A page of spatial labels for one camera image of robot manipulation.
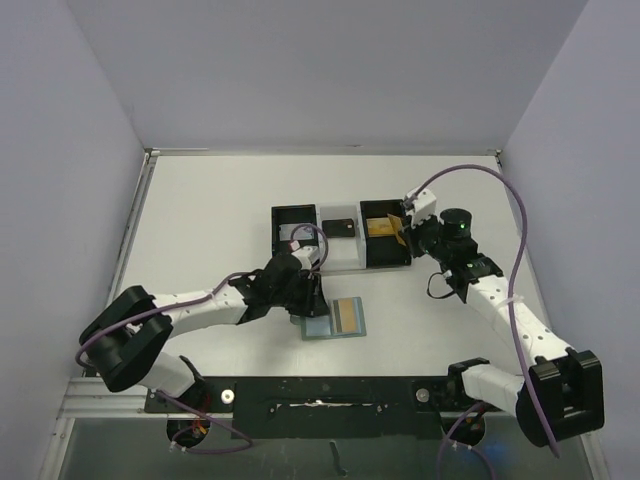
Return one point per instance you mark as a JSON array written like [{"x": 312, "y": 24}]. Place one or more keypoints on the black left bin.
[{"x": 285, "y": 219}]

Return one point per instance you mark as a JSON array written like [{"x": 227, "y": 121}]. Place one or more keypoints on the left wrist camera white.
[{"x": 308, "y": 256}]

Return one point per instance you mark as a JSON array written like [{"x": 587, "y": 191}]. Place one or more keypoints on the black bin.
[
  {"x": 382, "y": 248},
  {"x": 285, "y": 219}
]

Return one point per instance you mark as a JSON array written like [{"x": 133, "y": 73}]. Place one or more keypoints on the black card in white bin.
[{"x": 339, "y": 228}]

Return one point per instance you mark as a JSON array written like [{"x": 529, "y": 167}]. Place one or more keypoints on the black right bin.
[{"x": 382, "y": 248}]

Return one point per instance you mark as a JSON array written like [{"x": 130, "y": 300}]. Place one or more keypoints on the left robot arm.
[{"x": 125, "y": 343}]

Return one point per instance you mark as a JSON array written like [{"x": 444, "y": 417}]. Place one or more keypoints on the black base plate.
[{"x": 349, "y": 423}]

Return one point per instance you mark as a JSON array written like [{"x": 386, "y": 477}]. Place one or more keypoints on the green card holder wallet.
[{"x": 320, "y": 328}]

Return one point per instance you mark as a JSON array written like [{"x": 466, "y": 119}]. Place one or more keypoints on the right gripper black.
[{"x": 413, "y": 240}]

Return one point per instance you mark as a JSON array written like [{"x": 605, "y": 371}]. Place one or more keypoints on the aluminium front rail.
[{"x": 89, "y": 398}]

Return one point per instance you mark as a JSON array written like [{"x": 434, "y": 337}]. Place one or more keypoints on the white middle bin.
[{"x": 345, "y": 254}]

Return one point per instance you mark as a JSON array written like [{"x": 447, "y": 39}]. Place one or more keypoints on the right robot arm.
[{"x": 558, "y": 393}]

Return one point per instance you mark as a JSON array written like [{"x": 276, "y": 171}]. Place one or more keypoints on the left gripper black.
[{"x": 312, "y": 303}]

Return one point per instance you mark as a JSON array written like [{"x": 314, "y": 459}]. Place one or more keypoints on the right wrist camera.
[{"x": 419, "y": 205}]

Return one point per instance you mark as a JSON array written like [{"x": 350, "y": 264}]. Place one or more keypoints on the silver card in left bin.
[{"x": 295, "y": 231}]

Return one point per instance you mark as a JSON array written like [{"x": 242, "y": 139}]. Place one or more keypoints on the gold striped card in holder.
[{"x": 347, "y": 316}]

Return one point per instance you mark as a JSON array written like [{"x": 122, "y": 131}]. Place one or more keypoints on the gold credit card in bin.
[{"x": 378, "y": 227}]

